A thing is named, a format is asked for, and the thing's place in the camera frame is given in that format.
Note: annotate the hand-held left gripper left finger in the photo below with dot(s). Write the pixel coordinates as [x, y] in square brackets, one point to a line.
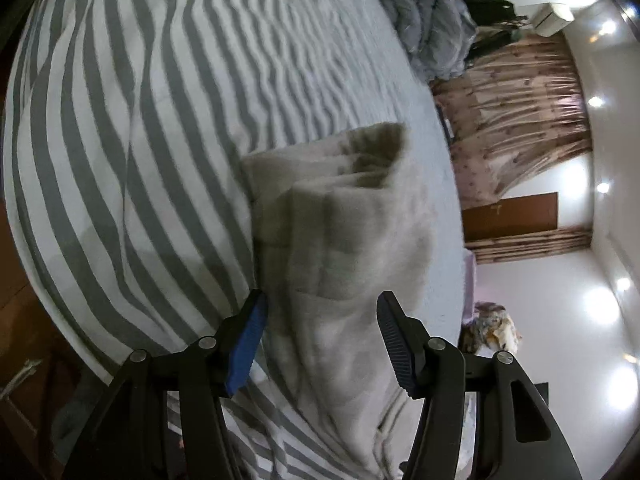
[247, 350]

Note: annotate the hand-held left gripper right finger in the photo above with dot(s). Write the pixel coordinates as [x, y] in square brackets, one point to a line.
[397, 350]

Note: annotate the light grey pants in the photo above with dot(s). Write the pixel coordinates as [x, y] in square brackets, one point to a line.
[345, 240]

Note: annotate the pink cloth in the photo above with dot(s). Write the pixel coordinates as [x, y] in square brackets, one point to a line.
[469, 285]

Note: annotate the pile of mixed cloth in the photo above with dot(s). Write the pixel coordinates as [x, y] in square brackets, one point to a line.
[492, 327]

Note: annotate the brown wooden door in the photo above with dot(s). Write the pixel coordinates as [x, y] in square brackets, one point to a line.
[510, 217]

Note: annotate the ceiling spotlight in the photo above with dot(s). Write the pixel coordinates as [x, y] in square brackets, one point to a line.
[623, 283]
[595, 101]
[608, 27]
[603, 187]

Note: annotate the striped bed sheet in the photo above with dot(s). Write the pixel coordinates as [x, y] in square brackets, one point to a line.
[175, 110]

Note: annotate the patterned beige curtain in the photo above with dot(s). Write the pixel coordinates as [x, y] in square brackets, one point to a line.
[515, 110]

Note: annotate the folded grey quilt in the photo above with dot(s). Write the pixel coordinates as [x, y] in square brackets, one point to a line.
[425, 15]

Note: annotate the dark hanging clothes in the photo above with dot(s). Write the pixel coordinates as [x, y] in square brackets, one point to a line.
[492, 15]

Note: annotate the white air conditioner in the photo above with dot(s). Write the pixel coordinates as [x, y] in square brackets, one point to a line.
[552, 17]

